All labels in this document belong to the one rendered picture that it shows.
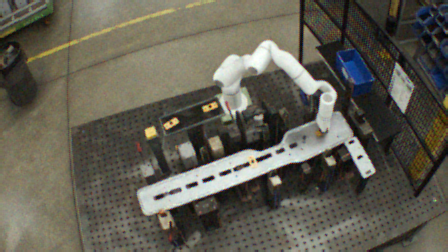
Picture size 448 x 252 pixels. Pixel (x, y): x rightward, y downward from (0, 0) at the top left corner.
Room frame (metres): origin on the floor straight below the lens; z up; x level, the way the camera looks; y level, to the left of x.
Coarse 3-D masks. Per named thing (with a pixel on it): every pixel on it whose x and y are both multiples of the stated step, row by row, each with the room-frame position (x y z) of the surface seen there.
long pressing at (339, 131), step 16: (336, 112) 1.49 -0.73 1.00; (304, 128) 1.41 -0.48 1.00; (336, 128) 1.37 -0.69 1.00; (288, 144) 1.32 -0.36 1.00; (304, 144) 1.30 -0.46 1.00; (320, 144) 1.28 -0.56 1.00; (336, 144) 1.26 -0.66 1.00; (224, 160) 1.27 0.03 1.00; (240, 160) 1.26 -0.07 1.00; (272, 160) 1.23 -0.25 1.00; (288, 160) 1.21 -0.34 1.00; (304, 160) 1.19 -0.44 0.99; (176, 176) 1.21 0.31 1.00; (192, 176) 1.20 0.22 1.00; (208, 176) 1.19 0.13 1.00; (224, 176) 1.17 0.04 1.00; (240, 176) 1.16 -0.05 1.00; (256, 176) 1.14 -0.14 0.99; (144, 192) 1.13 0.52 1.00; (160, 192) 1.12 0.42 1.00; (192, 192) 1.09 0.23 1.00; (208, 192) 1.08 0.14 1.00; (144, 208) 1.02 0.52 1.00; (160, 208) 1.01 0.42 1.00
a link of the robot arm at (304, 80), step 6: (306, 72) 1.46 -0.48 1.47; (294, 78) 1.44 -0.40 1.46; (300, 78) 1.42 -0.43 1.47; (306, 78) 1.42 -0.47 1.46; (312, 78) 1.44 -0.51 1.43; (300, 84) 1.41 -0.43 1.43; (306, 84) 1.40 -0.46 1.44; (312, 84) 1.40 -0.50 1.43; (318, 84) 1.42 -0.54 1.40; (324, 84) 1.44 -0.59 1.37; (306, 90) 1.39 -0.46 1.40; (312, 90) 1.38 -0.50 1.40; (324, 90) 1.44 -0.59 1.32; (330, 90) 1.43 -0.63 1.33
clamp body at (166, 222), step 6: (168, 216) 0.93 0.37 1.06; (162, 222) 0.89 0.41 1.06; (168, 222) 0.89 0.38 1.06; (174, 222) 0.94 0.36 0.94; (168, 228) 0.86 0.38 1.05; (174, 228) 0.86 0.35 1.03; (168, 234) 0.85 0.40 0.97; (174, 234) 0.86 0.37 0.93; (180, 234) 0.90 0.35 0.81; (174, 240) 0.85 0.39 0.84; (180, 240) 0.87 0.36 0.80; (174, 246) 0.85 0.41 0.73; (180, 246) 0.85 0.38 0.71
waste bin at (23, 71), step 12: (0, 48) 3.27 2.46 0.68; (12, 48) 3.18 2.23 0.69; (0, 60) 3.04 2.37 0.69; (12, 60) 3.01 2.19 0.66; (24, 60) 3.08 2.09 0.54; (0, 72) 2.83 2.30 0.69; (12, 72) 2.89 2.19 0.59; (24, 72) 3.01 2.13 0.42; (0, 84) 2.86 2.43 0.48; (12, 84) 2.88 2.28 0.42; (24, 84) 2.95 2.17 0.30; (36, 84) 3.13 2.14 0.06; (12, 96) 2.90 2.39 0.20; (24, 96) 2.91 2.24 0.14
